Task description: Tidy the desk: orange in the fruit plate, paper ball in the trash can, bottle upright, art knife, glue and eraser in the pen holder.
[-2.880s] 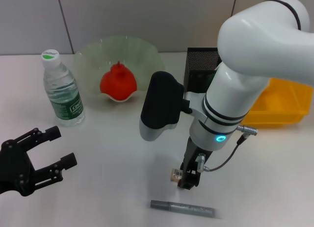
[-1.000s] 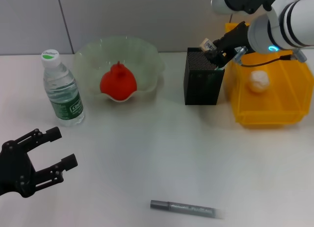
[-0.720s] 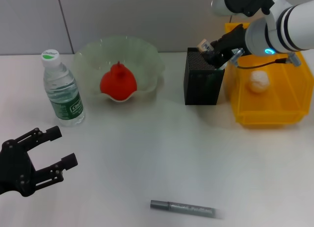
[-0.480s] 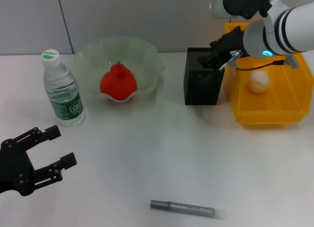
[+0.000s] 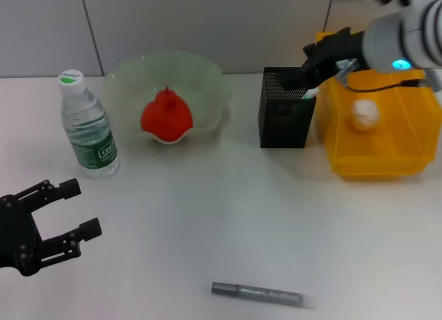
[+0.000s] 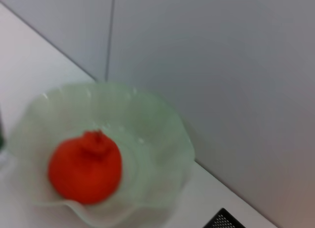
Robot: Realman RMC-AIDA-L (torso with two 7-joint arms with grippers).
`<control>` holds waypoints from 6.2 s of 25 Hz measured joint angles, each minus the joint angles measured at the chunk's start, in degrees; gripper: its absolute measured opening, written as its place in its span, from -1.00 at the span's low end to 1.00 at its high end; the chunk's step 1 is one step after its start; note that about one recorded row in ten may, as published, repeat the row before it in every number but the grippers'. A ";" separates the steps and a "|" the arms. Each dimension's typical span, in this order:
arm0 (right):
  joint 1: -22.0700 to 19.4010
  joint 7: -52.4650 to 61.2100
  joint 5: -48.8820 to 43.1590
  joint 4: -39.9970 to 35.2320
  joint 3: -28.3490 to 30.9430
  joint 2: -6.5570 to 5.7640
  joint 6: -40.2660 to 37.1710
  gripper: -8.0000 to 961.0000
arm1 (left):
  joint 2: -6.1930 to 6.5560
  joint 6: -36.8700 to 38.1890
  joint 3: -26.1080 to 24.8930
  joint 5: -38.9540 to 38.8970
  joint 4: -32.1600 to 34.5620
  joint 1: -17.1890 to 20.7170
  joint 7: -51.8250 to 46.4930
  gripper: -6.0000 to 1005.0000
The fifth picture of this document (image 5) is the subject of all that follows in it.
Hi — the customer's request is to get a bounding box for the white paper ball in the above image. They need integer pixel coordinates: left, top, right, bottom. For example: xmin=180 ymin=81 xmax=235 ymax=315
xmin=350 ymin=99 xmax=380 ymax=131

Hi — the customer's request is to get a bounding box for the right gripper cable with connector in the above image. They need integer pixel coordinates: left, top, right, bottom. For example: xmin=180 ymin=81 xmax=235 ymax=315
xmin=336 ymin=59 xmax=442 ymax=93

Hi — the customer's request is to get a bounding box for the translucent green fruit bowl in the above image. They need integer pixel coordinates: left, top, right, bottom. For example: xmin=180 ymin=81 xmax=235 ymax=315
xmin=102 ymin=50 xmax=231 ymax=147

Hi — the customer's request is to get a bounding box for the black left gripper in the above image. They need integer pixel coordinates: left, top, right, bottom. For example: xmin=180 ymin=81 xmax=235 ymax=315
xmin=0 ymin=178 xmax=103 ymax=278

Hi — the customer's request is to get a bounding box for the water bottle with green label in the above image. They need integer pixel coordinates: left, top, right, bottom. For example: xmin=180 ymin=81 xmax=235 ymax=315
xmin=57 ymin=68 xmax=121 ymax=179

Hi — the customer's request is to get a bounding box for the grey marker pen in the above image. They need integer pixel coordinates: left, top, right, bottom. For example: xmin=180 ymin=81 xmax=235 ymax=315
xmin=211 ymin=281 xmax=317 ymax=310

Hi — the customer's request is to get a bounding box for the black mesh pen holder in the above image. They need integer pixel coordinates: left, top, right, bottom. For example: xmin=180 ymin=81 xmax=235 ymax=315
xmin=258 ymin=66 xmax=317 ymax=149

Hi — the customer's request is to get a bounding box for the yellow plastic storage bin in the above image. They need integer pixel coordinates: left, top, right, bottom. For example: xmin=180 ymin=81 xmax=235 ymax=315
xmin=316 ymin=31 xmax=442 ymax=178

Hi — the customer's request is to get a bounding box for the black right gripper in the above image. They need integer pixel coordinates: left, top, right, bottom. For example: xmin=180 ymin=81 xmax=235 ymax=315
xmin=280 ymin=27 xmax=367 ymax=92

